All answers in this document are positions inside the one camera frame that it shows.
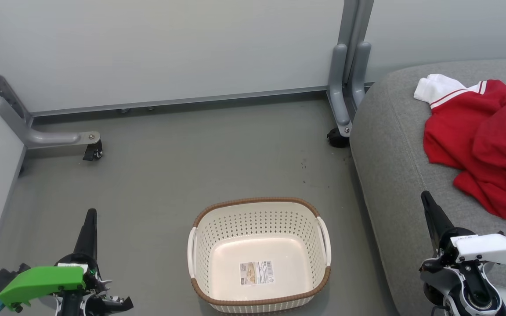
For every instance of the paper label sticker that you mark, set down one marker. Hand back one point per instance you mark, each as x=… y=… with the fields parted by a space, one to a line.
x=256 y=273

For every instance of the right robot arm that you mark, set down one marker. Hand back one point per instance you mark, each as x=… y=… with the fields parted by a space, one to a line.
x=464 y=289

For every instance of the cream perforated basket, brown rim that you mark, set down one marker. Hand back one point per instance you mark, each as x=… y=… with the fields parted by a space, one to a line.
x=226 y=267

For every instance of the red jacket with white sleeves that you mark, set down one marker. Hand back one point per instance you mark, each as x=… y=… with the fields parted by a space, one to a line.
x=477 y=131

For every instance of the black caster wheel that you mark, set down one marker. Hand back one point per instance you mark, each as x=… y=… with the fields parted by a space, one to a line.
x=94 y=151
x=337 y=138

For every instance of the grey partition stand with angled brace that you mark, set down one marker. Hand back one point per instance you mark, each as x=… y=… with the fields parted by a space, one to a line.
x=46 y=138

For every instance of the right gripper, white cover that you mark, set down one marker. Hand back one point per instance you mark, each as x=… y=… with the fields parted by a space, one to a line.
x=490 y=248

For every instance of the grey fabric sofa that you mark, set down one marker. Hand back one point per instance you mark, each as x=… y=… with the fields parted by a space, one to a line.
x=393 y=153

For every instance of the left gripper, green cover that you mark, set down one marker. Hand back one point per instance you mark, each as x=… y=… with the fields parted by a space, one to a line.
x=42 y=281

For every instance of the grey partition stand with upright post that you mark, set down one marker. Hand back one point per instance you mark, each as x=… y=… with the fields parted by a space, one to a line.
x=338 y=87

